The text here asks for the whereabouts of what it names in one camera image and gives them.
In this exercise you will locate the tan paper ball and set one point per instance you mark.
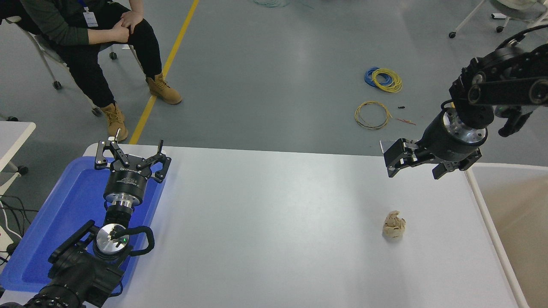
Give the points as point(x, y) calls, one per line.
point(394, 226)

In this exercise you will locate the white badge card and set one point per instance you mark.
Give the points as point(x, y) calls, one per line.
point(90, 18)

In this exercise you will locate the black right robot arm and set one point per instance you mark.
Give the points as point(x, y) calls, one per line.
point(501, 60)

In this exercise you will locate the large pale bin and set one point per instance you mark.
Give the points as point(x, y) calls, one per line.
point(522, 222)

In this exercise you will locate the person's left hand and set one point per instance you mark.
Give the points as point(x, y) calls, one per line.
point(132, 18)

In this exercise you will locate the person's right forearm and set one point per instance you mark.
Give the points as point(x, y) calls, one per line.
point(60, 25)

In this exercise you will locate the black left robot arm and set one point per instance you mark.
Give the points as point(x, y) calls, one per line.
point(77, 273)

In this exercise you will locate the person's left forearm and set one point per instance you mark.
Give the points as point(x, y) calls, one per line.
point(136, 5)

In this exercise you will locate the clear floor plate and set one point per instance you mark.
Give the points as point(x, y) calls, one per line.
point(387, 145)

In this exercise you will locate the white power strip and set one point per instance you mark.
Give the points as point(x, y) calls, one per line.
point(5, 239)

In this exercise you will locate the grey chair with casters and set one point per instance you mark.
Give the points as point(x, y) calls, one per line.
point(47, 48)

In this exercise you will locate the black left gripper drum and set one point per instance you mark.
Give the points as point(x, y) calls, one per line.
point(126, 182)

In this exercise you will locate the person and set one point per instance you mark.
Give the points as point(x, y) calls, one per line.
point(85, 64)

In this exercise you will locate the white side table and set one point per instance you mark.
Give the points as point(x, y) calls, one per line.
point(13, 137)

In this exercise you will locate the white frame chair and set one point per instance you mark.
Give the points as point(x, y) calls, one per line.
point(513, 10)

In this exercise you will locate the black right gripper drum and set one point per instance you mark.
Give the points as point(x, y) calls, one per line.
point(445, 145)

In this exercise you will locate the blue plastic tray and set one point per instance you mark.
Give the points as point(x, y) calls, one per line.
point(64, 214)

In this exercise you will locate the person's right hand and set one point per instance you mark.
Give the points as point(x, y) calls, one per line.
point(120, 33)

